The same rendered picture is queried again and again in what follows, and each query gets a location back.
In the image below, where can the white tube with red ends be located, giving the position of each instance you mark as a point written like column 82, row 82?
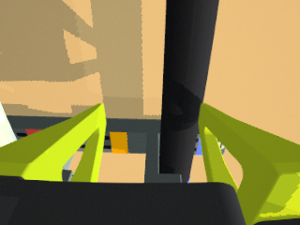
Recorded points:
column 6, row 133

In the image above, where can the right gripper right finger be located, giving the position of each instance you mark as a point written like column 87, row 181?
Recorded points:
column 270, row 188

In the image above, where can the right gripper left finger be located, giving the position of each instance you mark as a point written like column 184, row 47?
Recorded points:
column 42, row 155

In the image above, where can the black metal bar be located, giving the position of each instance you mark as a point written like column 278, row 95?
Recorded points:
column 189, row 35

